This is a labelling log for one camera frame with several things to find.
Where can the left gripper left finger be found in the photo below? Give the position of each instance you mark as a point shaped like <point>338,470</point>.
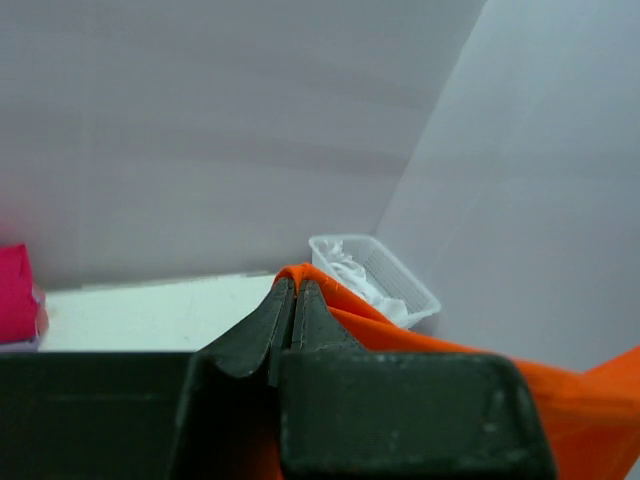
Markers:
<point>227,414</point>

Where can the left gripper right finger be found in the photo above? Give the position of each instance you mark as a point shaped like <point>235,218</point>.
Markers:
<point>347,412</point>

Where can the orange t-shirt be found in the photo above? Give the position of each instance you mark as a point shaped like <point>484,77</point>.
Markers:
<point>591,418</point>

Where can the crumpled white t-shirt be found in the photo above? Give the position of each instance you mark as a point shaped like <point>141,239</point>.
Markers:
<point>354,276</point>

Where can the white plastic basket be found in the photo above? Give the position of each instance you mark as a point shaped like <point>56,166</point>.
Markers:
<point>388,273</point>

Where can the folded pink t-shirt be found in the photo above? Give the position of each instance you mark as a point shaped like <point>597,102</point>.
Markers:
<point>42,318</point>

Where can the folded magenta t-shirt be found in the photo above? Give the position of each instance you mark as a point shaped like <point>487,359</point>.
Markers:
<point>16,273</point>

